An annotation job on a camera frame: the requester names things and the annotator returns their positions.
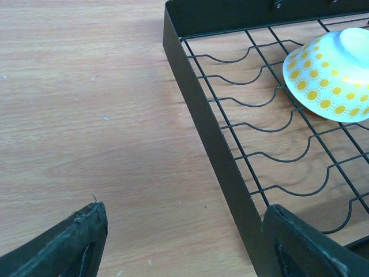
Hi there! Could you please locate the yellow sun pattern bowl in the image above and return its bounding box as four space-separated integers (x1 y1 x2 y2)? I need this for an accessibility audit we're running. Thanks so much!
283 28 368 123

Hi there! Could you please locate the black wire dish rack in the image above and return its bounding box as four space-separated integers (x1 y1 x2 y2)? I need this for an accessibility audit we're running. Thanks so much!
163 1 368 276

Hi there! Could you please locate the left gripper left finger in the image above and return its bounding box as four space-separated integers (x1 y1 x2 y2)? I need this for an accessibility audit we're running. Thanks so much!
1 202 108 276

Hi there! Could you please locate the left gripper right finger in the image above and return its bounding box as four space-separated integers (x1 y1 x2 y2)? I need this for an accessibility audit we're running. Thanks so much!
262 205 368 276

